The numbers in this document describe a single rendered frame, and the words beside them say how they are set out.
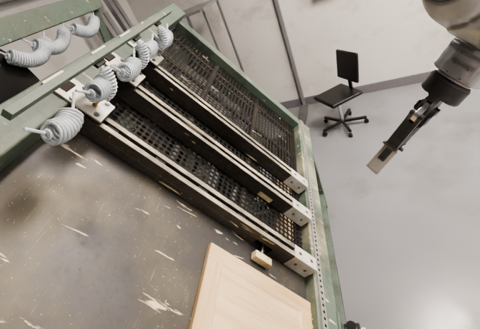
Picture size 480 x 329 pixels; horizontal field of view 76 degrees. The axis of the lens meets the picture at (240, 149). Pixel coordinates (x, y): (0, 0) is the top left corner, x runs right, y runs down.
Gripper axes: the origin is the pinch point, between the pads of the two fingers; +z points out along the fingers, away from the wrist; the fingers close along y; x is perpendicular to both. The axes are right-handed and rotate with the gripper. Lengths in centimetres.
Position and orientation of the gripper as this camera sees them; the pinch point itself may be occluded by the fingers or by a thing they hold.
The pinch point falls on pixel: (382, 158)
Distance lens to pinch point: 74.2
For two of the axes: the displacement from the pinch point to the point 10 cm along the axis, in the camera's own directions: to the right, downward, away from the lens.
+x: 6.3, 6.5, -4.2
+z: -3.8, 7.4, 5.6
